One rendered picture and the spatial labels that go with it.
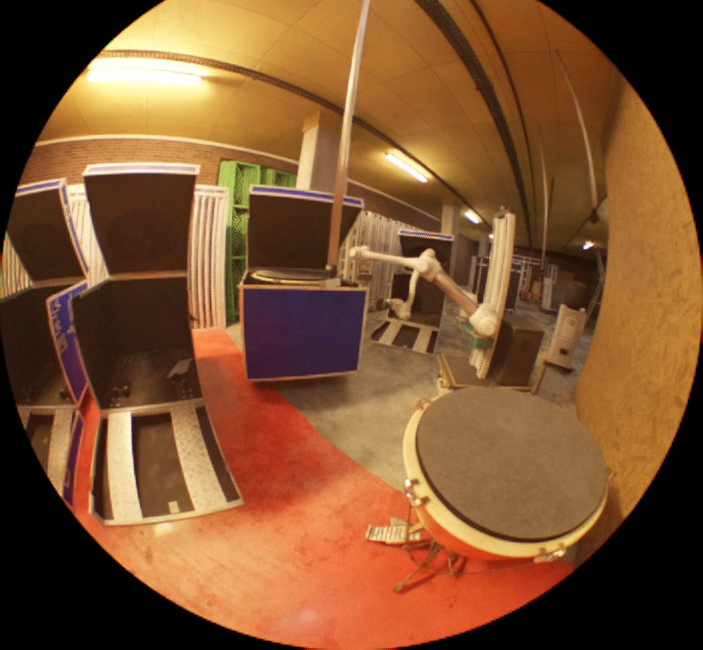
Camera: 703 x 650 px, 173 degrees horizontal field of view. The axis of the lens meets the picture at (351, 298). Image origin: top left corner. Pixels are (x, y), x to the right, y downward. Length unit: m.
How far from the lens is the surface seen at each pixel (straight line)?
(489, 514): 0.57
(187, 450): 1.60
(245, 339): 1.84
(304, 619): 1.25
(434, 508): 0.56
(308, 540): 1.31
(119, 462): 1.71
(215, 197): 3.59
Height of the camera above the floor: 1.24
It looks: 11 degrees down
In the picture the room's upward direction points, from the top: 6 degrees clockwise
